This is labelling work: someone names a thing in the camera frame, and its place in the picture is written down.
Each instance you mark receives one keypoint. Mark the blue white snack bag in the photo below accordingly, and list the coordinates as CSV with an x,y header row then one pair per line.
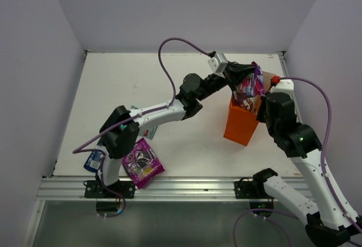
x,y
93,161

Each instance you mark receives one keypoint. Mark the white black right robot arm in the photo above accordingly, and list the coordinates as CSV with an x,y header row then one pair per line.
x,y
328,218

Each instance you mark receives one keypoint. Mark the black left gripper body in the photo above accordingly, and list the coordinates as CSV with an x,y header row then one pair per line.
x,y
231,76

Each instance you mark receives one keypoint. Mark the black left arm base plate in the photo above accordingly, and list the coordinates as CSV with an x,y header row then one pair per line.
x,y
94,189

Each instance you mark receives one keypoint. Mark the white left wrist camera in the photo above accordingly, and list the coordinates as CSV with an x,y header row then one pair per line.
x,y
218,63

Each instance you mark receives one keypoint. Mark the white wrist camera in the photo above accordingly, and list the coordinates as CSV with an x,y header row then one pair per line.
x,y
281,85
218,63

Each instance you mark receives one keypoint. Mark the red brown snack bag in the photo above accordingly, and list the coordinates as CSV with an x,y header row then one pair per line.
x,y
251,104

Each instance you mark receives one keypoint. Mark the purple Fox's candy bag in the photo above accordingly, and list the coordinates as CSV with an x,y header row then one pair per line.
x,y
251,86

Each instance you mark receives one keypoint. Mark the teal Fox's candy bag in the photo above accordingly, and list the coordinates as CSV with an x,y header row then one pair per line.
x,y
148,133

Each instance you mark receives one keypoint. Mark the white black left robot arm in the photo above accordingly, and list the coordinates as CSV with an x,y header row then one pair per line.
x,y
186,104

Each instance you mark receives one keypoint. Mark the magenta purple snack bag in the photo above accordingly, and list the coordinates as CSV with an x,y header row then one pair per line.
x,y
142,164

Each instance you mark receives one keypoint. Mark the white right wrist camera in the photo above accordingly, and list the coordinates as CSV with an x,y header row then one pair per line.
x,y
281,85

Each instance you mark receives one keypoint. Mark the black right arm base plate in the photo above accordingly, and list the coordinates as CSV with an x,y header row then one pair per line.
x,y
245,188

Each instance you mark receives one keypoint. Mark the orange paper bag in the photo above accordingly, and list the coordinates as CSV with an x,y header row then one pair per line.
x,y
241,124

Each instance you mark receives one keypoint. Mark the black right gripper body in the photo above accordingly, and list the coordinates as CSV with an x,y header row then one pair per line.
x,y
262,115

